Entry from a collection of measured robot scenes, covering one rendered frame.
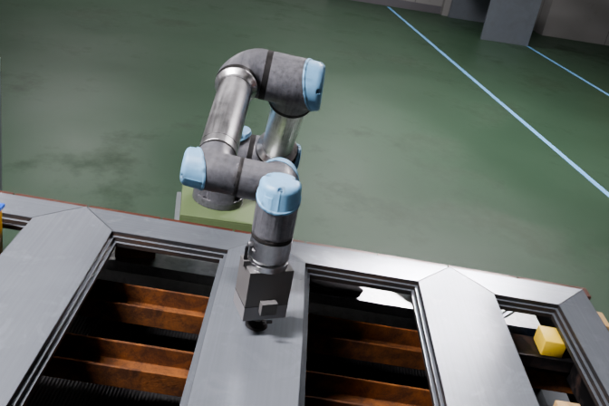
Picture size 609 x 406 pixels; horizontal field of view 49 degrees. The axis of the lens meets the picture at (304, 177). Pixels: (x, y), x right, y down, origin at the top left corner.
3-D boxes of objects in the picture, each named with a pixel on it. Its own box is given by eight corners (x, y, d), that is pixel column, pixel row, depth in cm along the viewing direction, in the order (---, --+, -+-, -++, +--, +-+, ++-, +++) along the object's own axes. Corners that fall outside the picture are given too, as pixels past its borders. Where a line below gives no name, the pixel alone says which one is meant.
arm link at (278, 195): (304, 173, 120) (304, 193, 112) (294, 227, 125) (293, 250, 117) (260, 166, 120) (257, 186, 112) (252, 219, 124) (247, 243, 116)
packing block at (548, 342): (562, 358, 150) (567, 344, 149) (540, 355, 150) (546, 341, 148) (554, 342, 156) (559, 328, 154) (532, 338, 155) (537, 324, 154)
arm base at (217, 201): (189, 185, 206) (195, 155, 202) (237, 189, 210) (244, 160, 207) (195, 208, 193) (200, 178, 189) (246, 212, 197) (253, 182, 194)
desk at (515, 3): (490, 23, 1084) (505, -29, 1051) (530, 46, 949) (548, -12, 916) (445, 15, 1070) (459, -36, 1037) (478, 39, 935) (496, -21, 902)
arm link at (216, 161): (224, 30, 158) (181, 153, 119) (270, 41, 159) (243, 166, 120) (217, 72, 165) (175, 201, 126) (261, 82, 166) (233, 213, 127)
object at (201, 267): (577, 345, 178) (581, 336, 177) (85, 265, 173) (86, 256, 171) (554, 302, 197) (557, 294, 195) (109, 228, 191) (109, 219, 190)
